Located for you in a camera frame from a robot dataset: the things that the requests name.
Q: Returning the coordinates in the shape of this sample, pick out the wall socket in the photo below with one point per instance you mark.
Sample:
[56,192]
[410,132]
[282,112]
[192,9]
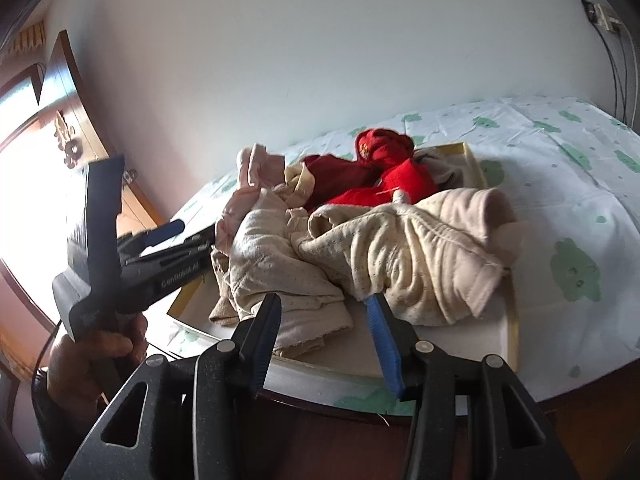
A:
[602,15]

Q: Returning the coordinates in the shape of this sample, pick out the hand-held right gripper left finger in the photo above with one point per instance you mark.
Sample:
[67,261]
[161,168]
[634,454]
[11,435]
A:
[262,350]

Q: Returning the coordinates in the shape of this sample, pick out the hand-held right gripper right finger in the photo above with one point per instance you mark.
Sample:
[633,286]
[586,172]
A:
[385,340]

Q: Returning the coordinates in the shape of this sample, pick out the dark red underwear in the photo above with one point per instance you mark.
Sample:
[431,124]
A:
[340,175]

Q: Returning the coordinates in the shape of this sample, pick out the gold door decoration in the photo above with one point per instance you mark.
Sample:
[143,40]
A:
[72,150]

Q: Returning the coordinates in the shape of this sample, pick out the wooden door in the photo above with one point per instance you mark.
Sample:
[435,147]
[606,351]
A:
[70,85]

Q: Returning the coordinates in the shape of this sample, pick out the white green-printed tablecloth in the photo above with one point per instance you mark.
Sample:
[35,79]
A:
[575,185]

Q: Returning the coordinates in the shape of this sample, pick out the bright red underwear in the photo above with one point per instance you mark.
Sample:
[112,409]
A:
[405,180]

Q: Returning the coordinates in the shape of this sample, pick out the person's left hand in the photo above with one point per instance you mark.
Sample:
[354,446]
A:
[75,370]

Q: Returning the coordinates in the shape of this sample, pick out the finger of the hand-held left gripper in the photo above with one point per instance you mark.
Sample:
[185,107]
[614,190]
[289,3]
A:
[185,250]
[165,232]

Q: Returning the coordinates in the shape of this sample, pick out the yellow curtain valance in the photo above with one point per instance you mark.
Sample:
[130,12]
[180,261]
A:
[27,37]

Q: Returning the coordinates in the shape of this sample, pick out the red embroidered underwear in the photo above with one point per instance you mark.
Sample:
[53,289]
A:
[385,145]

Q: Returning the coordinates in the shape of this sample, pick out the white tray with gold rim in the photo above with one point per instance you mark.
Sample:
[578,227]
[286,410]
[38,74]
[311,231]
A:
[450,345]

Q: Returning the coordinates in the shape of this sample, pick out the transom window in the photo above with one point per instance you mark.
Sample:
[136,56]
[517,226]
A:
[17,102]

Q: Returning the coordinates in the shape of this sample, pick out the person's left forearm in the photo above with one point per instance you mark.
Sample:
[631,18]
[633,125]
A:
[55,435]

